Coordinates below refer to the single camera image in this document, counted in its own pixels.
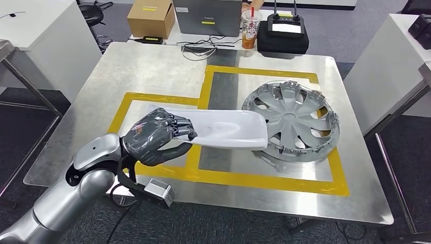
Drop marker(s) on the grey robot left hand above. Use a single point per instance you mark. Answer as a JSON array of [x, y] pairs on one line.
[[148, 138]]

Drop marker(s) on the person's hand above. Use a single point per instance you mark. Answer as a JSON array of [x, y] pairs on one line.
[[252, 5]]

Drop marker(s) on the white plastic car part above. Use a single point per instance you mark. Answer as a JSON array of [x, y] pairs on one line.
[[229, 129]]

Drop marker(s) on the stainless steel workbench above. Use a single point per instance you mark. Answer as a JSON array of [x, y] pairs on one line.
[[151, 74]]

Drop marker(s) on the plastic drink cup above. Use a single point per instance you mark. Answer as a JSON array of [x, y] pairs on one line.
[[250, 37]]

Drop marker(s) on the black remote controller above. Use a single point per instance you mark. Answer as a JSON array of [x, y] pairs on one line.
[[286, 19]]

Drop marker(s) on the grey laptop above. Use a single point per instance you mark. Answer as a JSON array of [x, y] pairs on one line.
[[205, 17]]

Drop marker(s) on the black carrying case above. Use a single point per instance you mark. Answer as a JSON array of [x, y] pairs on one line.
[[282, 43]]

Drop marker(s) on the black power adapter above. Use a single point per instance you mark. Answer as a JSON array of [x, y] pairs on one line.
[[151, 40]]

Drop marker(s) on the brown cardboard box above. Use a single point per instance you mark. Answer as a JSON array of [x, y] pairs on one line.
[[149, 20]]

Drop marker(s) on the silver plastic hubcap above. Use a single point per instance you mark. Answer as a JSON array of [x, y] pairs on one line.
[[293, 118]]

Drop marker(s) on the black stool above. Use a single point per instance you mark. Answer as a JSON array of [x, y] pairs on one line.
[[91, 13]]

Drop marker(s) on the white cabinet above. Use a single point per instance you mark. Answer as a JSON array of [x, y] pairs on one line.
[[40, 33], [377, 74]]

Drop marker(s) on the black equipment cases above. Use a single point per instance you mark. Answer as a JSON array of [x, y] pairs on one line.
[[421, 32]]

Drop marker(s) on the black camera bracket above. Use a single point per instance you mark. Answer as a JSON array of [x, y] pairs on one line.
[[129, 182]]

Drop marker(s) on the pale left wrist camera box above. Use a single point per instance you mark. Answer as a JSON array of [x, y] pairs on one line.
[[160, 192]]

